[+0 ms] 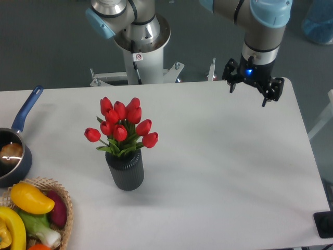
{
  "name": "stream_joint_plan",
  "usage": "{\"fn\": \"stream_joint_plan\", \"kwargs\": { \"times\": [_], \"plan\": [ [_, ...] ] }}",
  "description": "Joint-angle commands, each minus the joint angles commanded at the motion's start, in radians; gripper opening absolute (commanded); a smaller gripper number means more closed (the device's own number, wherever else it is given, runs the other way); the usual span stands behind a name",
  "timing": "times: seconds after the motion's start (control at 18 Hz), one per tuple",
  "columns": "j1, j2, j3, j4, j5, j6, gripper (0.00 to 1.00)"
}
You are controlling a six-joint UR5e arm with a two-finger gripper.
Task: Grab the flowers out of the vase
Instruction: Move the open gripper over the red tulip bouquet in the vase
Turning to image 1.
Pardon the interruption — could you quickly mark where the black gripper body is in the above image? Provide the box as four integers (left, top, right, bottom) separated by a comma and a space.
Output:
237, 56, 275, 90

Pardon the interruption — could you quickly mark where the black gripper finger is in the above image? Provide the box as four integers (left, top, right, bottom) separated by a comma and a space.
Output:
222, 58, 242, 93
262, 78, 285, 107

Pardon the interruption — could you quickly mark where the red tulip bouquet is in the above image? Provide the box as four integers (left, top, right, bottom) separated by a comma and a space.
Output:
84, 97, 159, 159

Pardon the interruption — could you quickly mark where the dark grey ribbed vase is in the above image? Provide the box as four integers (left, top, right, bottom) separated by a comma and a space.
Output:
105, 149, 144, 191

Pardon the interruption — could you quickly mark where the blue plastic bag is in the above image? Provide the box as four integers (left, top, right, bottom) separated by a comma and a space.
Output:
302, 0, 332, 45

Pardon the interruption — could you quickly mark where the black device at table edge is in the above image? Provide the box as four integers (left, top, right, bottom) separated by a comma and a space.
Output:
313, 211, 332, 239

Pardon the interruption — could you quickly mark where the woven wicker basket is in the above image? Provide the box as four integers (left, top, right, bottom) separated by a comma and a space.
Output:
0, 176, 74, 250

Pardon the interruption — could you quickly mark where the purple sweet potato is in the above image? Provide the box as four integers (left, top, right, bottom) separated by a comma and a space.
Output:
47, 190, 67, 228

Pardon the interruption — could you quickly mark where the yellow mango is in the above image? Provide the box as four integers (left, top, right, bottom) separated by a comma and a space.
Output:
10, 182, 55, 215

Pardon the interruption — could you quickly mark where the green white leek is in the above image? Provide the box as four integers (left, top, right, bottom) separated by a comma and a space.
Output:
18, 210, 61, 249

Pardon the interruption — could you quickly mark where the orange fruit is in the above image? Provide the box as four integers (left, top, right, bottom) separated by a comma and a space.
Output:
28, 244, 52, 250

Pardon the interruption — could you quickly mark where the yellow bell pepper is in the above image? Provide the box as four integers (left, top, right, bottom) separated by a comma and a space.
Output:
1, 206, 27, 250

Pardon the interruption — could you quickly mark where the white frame at right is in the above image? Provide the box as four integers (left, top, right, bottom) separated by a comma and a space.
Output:
308, 90, 332, 140

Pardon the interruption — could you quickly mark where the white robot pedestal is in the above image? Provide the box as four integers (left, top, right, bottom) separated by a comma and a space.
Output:
90, 14, 185, 86

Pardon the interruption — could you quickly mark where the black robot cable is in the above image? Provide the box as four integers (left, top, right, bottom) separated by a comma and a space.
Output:
131, 40, 144, 85

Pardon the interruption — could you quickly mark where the blue handled saucepan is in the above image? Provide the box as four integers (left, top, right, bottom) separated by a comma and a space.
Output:
1, 85, 44, 188

